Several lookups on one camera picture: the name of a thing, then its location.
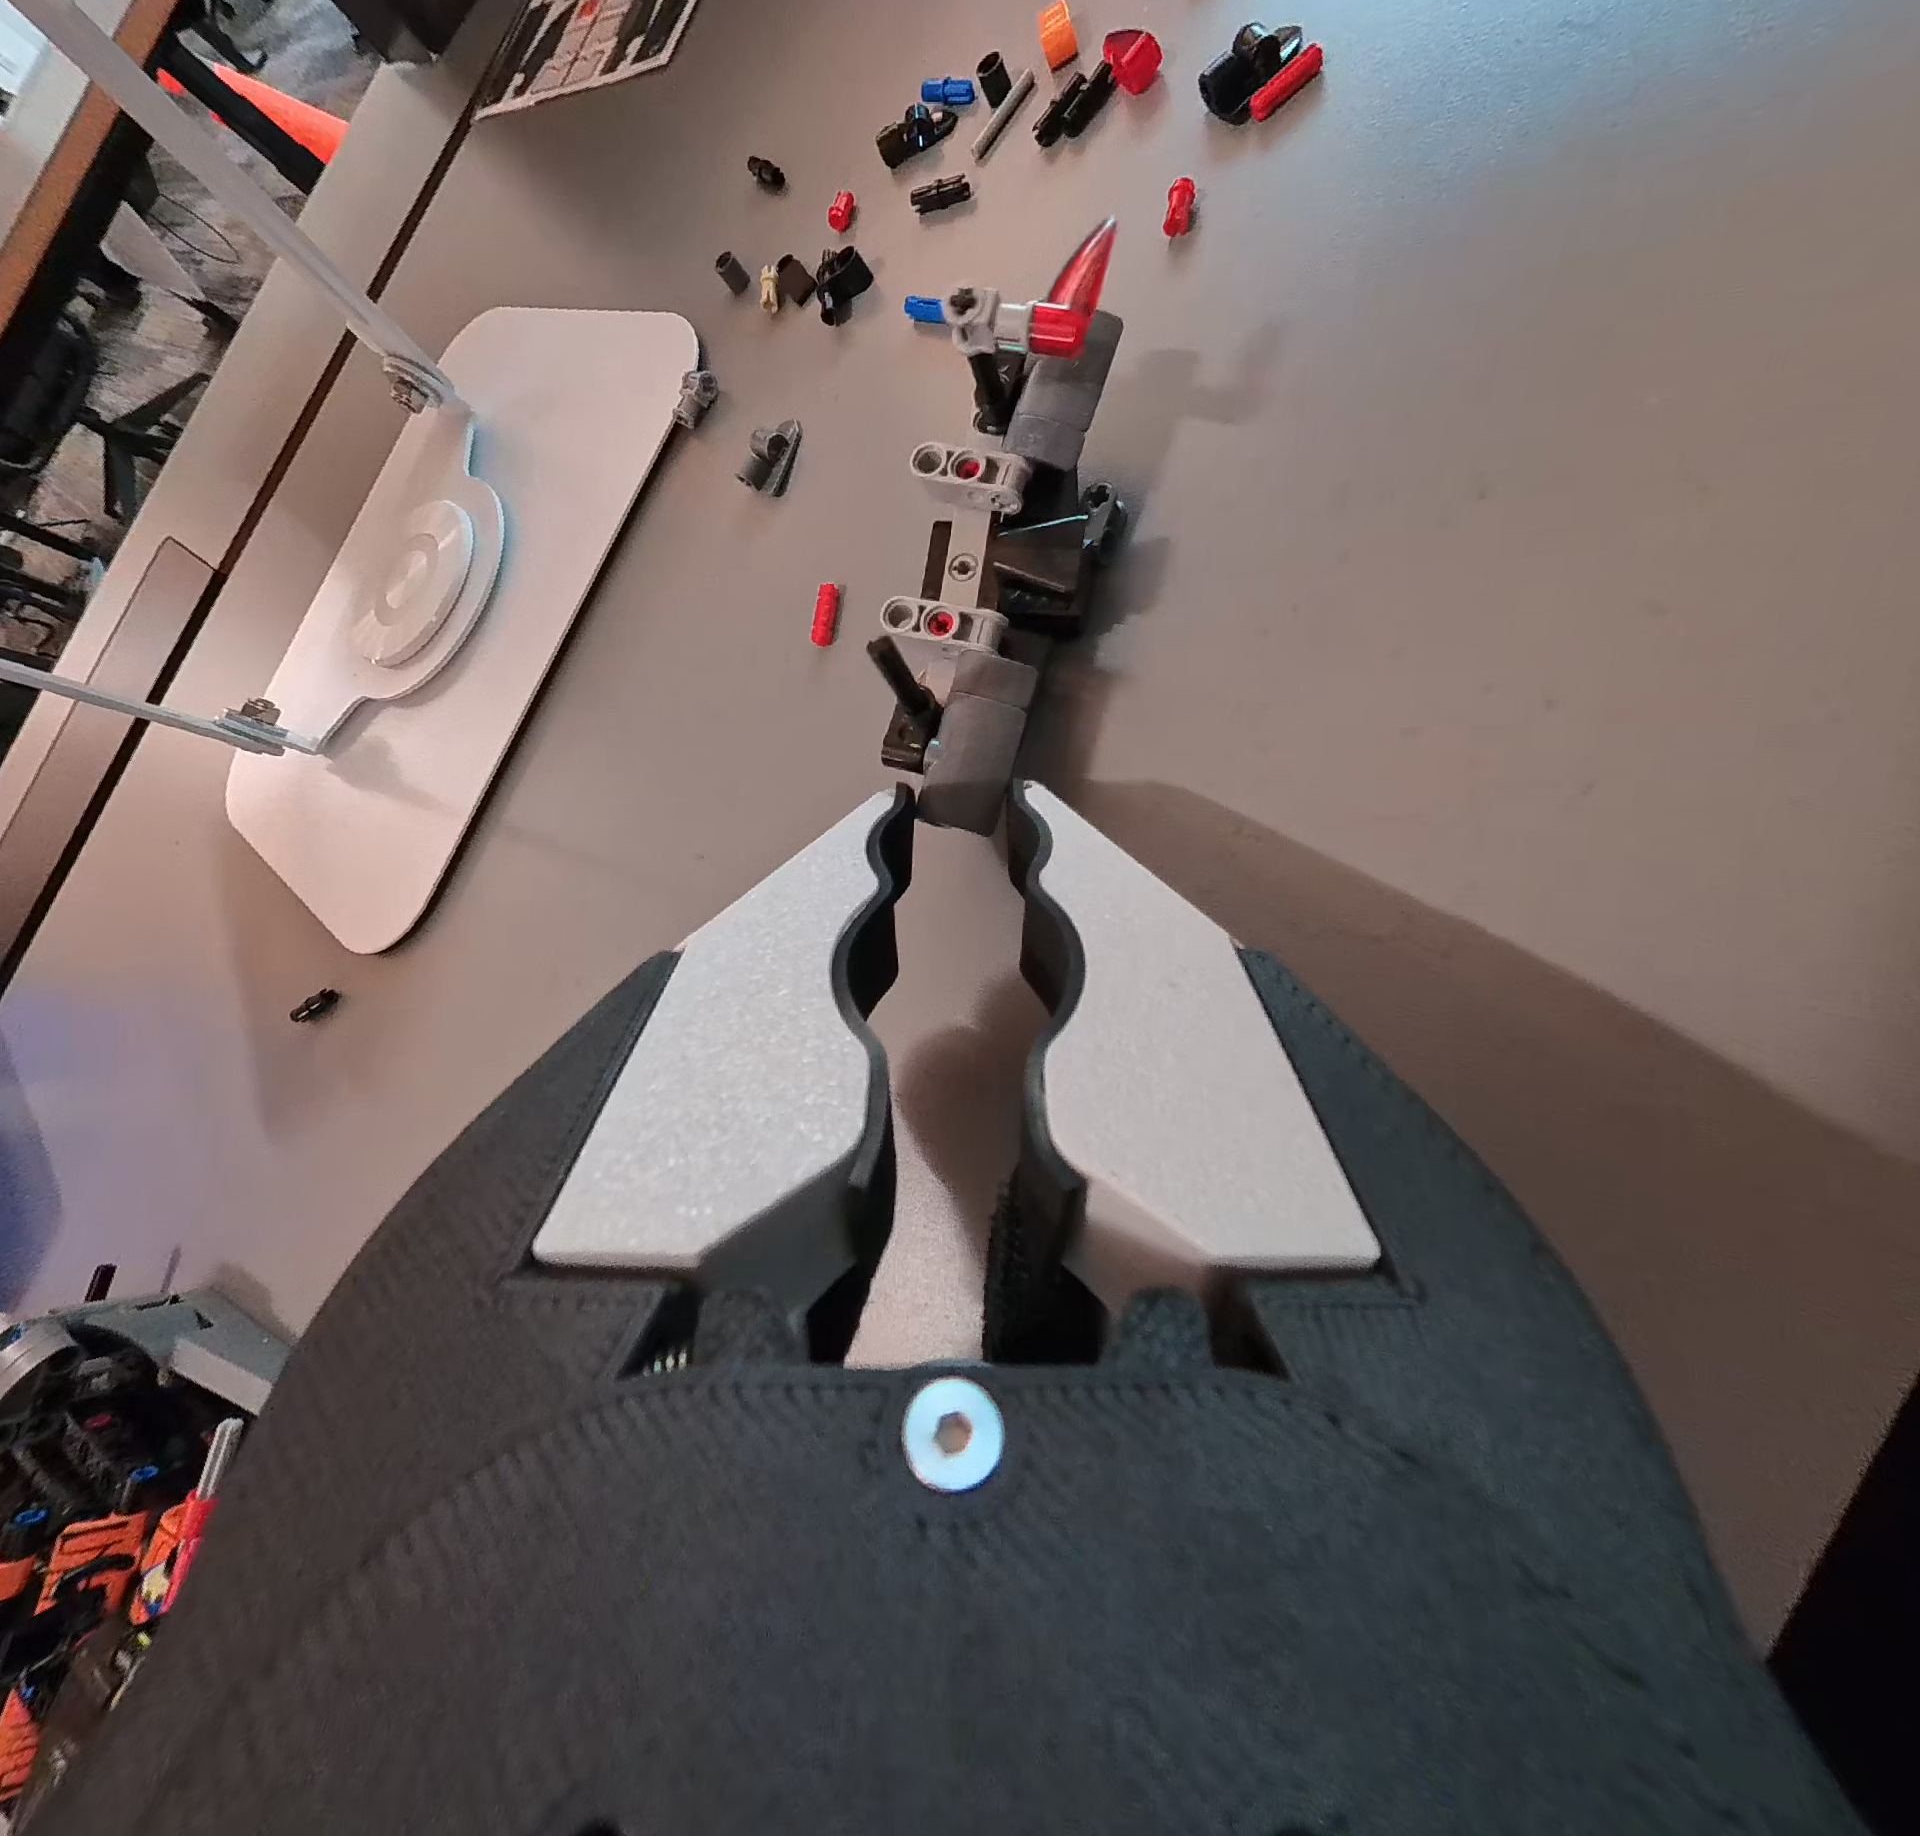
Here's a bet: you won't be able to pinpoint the dark grey lego panel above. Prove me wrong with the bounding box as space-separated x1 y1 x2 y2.
913 693 1040 835

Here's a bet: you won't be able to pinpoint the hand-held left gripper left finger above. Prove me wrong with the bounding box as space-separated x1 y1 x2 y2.
529 788 917 1366

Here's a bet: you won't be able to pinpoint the scattered loose lego pieces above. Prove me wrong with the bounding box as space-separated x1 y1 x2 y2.
288 0 1330 1028

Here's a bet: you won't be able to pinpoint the multicoloured lego chassis model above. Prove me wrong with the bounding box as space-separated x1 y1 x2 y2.
0 1251 293 1778

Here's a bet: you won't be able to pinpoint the orange traffic cone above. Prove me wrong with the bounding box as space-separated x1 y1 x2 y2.
156 58 355 181

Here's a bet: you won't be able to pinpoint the small black lego assembly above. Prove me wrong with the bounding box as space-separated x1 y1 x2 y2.
875 217 1129 776

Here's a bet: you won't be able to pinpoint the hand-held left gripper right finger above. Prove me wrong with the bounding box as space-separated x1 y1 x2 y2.
980 780 1384 1366

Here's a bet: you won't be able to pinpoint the white book stand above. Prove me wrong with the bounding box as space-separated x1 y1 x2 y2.
0 0 705 955

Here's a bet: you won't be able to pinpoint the black white sticker sheet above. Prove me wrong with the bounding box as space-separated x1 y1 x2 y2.
471 0 745 121

